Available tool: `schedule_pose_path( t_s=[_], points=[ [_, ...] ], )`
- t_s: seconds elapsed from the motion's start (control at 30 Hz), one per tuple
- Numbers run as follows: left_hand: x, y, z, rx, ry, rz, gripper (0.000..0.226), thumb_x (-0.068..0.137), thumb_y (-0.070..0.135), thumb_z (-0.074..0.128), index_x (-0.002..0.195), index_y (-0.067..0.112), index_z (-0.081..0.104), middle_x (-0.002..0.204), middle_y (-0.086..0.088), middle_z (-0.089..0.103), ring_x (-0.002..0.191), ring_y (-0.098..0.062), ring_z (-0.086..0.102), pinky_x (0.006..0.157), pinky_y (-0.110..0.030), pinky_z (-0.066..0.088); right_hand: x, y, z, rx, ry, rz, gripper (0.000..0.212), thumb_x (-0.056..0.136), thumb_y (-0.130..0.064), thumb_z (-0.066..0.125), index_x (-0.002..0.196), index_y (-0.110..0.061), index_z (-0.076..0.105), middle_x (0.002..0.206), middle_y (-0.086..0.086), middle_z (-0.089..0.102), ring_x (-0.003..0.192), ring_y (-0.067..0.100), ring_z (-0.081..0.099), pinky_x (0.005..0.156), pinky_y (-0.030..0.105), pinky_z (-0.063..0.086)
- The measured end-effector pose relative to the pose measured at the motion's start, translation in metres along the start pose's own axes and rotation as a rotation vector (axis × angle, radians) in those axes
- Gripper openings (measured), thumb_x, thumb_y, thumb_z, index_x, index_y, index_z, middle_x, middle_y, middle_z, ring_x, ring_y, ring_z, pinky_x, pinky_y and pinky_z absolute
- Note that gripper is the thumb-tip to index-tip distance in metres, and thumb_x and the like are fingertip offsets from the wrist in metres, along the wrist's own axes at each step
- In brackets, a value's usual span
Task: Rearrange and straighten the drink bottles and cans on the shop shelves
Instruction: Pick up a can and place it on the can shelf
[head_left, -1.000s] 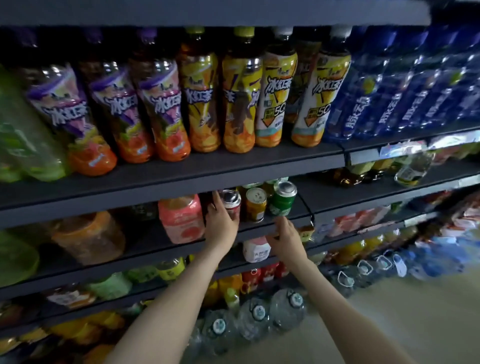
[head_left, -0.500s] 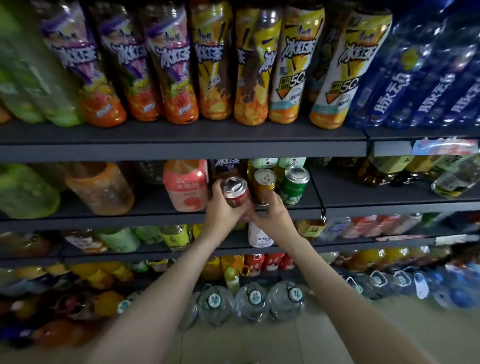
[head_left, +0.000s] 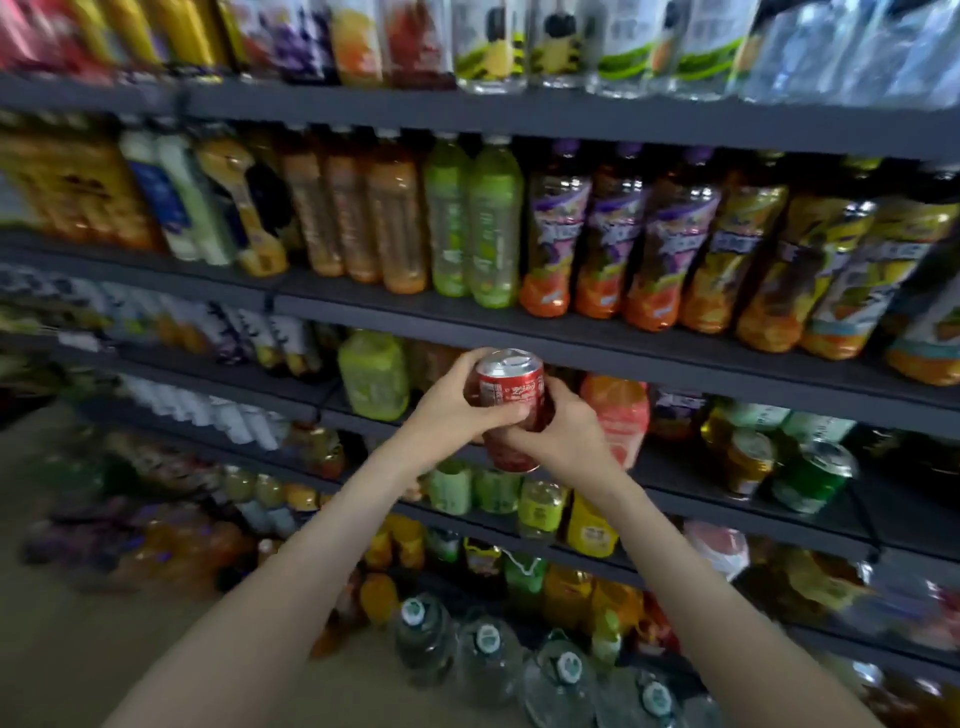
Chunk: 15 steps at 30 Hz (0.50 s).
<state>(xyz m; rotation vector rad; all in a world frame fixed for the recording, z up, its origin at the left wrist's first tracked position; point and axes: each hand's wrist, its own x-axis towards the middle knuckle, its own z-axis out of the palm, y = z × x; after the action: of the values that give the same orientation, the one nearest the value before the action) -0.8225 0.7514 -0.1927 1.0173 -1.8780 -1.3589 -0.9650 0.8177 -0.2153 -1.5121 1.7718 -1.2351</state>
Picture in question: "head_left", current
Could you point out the person's left hand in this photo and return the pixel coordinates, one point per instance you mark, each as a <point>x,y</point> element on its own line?
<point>443,420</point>

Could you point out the person's right hand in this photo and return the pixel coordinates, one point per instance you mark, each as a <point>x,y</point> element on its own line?
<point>578,450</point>

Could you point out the pink squat drink bottle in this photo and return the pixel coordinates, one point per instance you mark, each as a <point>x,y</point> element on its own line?
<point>618,413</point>

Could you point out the orange squat drink bottle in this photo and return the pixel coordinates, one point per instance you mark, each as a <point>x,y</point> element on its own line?
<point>435,363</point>

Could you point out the yellow green drink bottle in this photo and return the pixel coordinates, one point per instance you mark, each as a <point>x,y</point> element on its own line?
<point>375,375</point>

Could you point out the white squat drink bottle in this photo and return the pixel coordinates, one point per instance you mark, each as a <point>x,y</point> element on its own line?
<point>717,548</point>

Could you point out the purple label fruit drink bottle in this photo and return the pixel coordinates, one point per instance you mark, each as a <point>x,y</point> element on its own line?
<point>612,233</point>
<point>555,233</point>

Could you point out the group of large water bottles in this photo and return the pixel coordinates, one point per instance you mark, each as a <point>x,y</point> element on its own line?
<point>555,668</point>

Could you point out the row of small white bottles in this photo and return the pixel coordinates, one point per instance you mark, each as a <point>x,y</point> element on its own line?
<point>210,413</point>

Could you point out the small green drink can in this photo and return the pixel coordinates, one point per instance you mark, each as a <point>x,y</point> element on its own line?
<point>813,477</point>

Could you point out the brushstroke bottle purple fruit print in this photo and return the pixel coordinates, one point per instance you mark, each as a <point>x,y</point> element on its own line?
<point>218,333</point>

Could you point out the dark grey metal shelf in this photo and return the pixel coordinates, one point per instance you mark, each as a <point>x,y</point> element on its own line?
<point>450,113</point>

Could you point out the white green label bottle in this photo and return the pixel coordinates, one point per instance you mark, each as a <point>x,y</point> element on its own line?
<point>198,203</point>

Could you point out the white blue drink bottle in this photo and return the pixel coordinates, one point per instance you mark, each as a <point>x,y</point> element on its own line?
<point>158,195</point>

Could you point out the red fruit juice bottle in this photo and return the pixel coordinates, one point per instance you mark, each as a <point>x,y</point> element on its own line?
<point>417,38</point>

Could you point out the orange juice bottle white cap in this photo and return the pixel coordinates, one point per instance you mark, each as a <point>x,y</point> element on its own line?
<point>357,38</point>

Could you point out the person's right forearm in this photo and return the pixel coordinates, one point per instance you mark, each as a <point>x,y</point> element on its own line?
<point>735,608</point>

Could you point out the person's left forearm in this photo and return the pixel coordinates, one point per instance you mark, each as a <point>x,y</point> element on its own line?
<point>263,600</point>

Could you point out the red label metal tin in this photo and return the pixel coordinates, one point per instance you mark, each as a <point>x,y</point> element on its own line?
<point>513,393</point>

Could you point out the gold lid metal tin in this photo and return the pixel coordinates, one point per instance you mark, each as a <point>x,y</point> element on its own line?
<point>747,465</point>

